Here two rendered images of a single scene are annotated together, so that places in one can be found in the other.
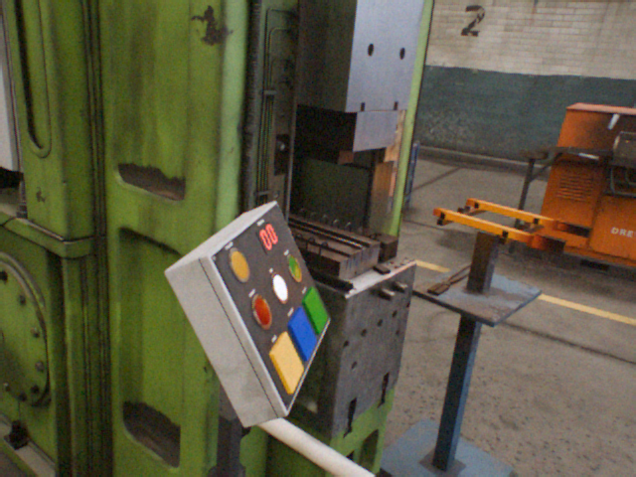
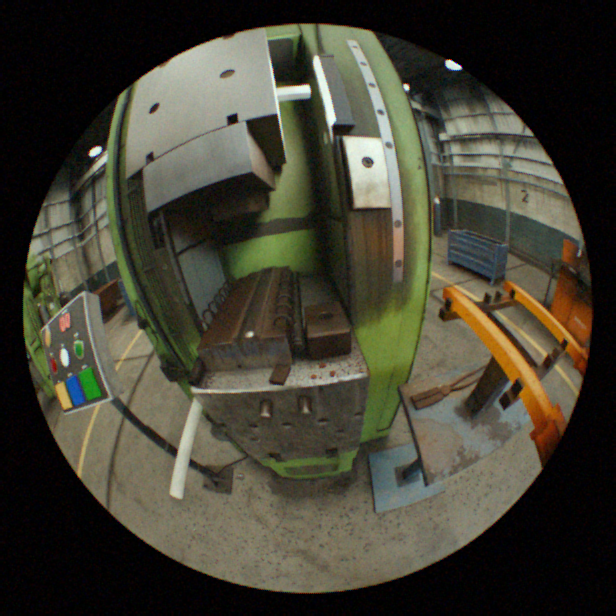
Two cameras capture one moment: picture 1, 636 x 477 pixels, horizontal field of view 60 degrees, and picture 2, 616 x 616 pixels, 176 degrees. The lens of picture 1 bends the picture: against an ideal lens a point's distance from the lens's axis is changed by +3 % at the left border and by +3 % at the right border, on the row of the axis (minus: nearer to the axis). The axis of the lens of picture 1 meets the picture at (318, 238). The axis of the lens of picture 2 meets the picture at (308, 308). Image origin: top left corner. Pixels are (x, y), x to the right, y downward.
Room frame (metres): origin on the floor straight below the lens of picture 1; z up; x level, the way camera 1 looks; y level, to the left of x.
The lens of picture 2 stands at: (1.33, -0.45, 1.21)
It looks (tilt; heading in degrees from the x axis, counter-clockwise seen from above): 29 degrees down; 55
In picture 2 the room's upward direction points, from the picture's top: 9 degrees counter-clockwise
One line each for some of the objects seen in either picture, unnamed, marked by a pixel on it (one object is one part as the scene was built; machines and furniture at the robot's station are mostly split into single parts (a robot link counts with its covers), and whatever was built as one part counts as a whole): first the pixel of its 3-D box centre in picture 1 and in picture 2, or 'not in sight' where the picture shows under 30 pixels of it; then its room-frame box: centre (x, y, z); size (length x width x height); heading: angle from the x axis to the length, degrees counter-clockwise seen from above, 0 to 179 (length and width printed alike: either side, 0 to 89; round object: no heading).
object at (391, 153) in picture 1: (392, 133); (367, 171); (1.72, -0.20, 1.27); 0.09 x 0.02 x 0.17; 144
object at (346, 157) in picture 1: (304, 143); (245, 203); (1.55, 0.07, 1.24); 0.30 x 0.07 x 0.06; 54
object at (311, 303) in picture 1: (312, 310); (90, 383); (0.96, 0.00, 1.01); 0.07 x 0.05 x 0.07; 169
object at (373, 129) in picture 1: (312, 118); (227, 177); (1.51, 0.05, 1.32); 0.42 x 0.20 x 0.10; 54
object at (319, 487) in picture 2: not in sight; (307, 478); (1.36, -0.16, 0.01); 0.58 x 0.39 x 0.01; 144
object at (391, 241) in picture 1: (375, 244); (326, 328); (1.57, -0.18, 0.95); 0.12 x 0.08 x 0.06; 54
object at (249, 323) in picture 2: (307, 228); (260, 292); (1.53, 0.03, 0.99); 0.42 x 0.05 x 0.01; 54
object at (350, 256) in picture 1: (301, 239); (255, 304); (1.51, 0.05, 0.96); 0.42 x 0.20 x 0.09; 54
